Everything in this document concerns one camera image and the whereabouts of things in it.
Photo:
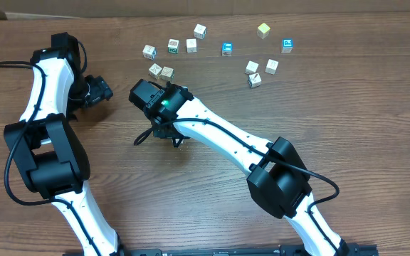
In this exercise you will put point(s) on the wooden block yellow edge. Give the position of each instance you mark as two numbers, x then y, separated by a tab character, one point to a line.
155	71

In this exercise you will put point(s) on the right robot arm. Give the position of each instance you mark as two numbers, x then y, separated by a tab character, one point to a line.
277	178

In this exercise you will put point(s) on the wooden block far top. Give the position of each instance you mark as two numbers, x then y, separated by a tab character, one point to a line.
200	31

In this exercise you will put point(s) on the wooden block number four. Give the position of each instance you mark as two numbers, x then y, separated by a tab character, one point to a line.
254	80

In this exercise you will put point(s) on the blue top wooden block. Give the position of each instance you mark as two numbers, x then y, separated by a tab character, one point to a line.
227	49

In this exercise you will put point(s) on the wooden block blue H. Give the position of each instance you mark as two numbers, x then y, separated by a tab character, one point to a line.
271	66

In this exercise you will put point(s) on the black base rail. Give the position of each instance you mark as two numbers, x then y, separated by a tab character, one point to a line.
283	250

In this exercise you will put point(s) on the wooden block green edge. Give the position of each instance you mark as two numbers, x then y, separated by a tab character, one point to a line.
167	73

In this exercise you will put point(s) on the blue top block right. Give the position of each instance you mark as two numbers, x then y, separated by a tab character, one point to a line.
287	45

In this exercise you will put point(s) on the wooden block blue side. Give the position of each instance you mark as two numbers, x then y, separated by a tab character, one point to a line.
149	52

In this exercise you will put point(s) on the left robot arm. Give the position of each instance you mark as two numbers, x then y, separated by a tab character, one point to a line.
47	164

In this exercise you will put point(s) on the plain wooden block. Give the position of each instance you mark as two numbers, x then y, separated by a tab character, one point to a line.
191	45

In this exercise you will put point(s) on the wooden block yellow side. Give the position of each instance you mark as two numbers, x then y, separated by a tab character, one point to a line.
251	68

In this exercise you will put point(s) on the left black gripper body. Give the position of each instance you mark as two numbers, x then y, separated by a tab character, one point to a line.
98	91

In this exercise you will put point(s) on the wooden block green letter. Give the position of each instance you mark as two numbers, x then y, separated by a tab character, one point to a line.
173	46

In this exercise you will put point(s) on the cardboard backdrop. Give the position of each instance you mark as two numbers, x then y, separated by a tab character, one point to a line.
130	8

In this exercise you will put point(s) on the yellow top wooden block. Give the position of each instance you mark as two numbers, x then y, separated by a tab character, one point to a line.
263	30

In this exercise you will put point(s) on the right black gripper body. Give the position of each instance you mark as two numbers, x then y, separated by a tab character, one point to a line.
167	134

